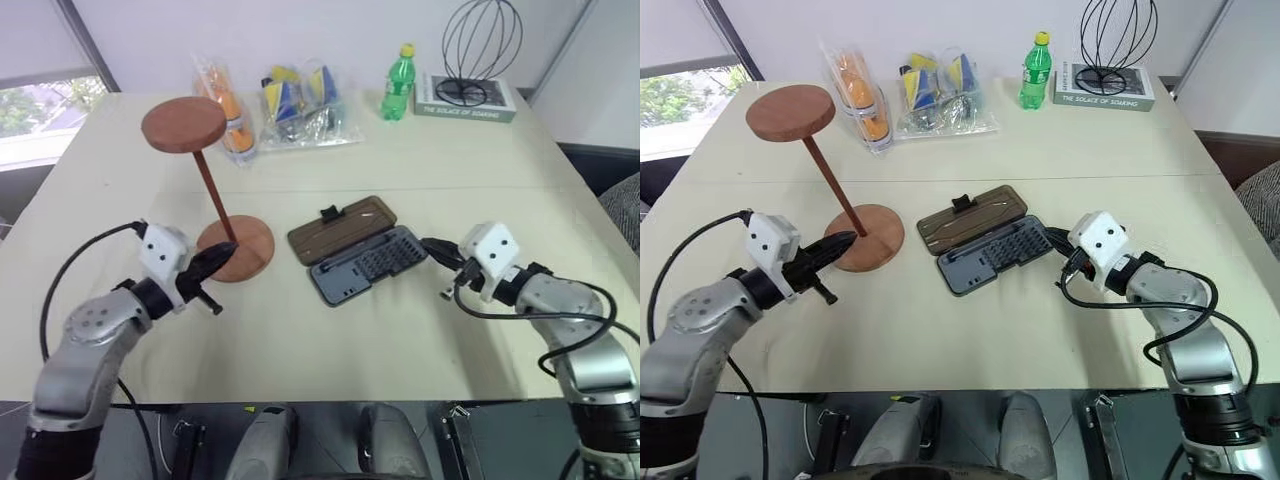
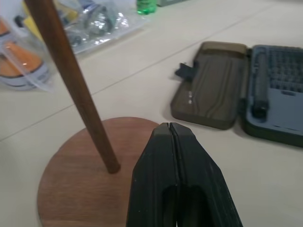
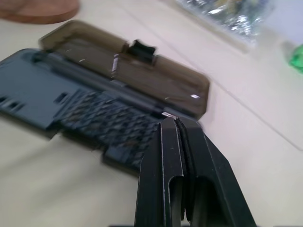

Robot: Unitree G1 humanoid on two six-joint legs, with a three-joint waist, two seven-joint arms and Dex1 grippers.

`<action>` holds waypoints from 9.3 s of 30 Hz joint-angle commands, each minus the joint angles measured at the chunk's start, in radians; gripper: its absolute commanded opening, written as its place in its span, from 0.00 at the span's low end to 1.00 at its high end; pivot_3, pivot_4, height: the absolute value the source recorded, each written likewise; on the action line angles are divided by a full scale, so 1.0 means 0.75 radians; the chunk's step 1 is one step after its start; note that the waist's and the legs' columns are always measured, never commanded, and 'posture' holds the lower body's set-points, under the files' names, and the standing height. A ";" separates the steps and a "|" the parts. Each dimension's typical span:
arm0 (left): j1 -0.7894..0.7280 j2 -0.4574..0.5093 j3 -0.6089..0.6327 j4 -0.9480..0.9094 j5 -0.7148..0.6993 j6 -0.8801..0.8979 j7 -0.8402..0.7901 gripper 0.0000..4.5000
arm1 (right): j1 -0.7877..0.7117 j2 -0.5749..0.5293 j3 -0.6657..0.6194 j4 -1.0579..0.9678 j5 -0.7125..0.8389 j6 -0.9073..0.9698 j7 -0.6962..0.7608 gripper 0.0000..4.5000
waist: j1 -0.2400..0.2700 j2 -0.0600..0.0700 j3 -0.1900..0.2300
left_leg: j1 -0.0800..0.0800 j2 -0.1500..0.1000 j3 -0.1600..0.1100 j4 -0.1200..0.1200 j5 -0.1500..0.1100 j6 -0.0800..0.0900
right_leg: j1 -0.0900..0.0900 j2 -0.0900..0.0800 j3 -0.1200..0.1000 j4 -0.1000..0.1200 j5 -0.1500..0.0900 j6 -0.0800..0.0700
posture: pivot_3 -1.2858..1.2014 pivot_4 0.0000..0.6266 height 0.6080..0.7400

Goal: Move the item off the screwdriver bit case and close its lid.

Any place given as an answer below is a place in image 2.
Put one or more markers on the clear bag with orange items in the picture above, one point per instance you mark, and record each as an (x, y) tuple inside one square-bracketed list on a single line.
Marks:
[(28, 78)]

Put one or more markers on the black screwdriver bit case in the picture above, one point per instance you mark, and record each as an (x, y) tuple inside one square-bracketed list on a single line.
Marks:
[(213, 89)]

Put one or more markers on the clear bag with blue-yellow items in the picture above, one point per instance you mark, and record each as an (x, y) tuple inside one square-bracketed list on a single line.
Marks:
[(99, 26)]

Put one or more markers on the wooden stand with round base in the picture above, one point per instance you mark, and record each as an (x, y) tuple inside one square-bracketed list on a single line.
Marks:
[(82, 189)]

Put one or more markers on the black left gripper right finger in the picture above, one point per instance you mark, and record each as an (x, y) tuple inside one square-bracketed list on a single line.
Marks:
[(203, 179)]

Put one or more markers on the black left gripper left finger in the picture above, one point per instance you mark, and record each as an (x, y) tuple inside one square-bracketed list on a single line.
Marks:
[(151, 170)]

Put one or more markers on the orange and grey shoe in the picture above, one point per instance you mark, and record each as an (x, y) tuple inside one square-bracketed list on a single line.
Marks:
[(3, 27), (21, 61)]

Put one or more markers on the green plastic bottle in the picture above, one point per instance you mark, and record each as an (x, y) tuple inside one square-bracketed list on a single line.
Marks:
[(146, 7)]

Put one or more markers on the grey hardcover book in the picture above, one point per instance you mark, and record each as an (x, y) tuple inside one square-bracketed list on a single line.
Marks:
[(170, 2)]

